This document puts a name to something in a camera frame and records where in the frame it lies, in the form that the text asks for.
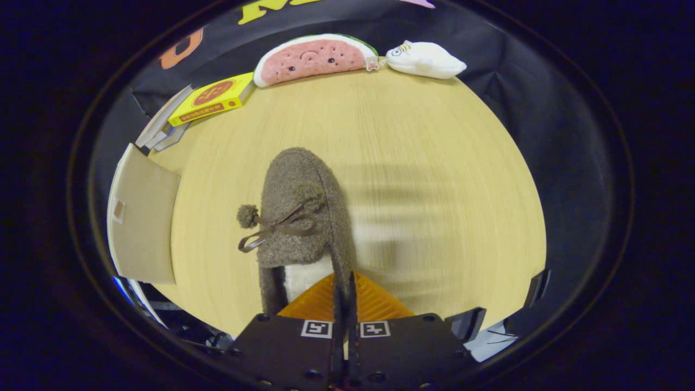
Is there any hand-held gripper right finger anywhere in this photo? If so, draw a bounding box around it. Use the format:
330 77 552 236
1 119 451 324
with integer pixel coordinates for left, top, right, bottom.
345 272 479 389

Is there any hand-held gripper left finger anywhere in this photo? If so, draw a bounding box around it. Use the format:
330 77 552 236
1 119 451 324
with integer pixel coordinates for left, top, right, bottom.
225 272 346 389

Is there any brown fuzzy slipper shoe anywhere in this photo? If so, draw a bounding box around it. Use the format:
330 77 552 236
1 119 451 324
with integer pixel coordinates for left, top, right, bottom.
237 147 357 317

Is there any cream fabric storage box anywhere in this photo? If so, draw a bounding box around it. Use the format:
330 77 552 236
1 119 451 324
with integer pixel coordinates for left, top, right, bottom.
107 143 181 285

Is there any black table clamp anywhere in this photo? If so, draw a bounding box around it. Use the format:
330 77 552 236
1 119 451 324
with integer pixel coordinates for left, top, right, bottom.
445 307 487 343
524 269 552 309

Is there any white book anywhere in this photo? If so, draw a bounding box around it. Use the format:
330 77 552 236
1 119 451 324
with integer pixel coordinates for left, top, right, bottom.
144 119 191 152

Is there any yellow book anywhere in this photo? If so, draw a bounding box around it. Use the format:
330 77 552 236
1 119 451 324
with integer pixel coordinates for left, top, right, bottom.
168 72 256 127

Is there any white plush toy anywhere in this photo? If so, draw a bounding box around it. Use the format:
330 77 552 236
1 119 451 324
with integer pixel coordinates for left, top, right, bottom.
386 40 467 80

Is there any watermelon slice plush toy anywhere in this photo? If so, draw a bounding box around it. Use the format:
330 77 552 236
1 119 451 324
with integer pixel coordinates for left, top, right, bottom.
253 34 379 88

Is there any black backdrop cloth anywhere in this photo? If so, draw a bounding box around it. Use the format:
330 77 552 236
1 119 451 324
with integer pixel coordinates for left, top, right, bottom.
90 0 611 340

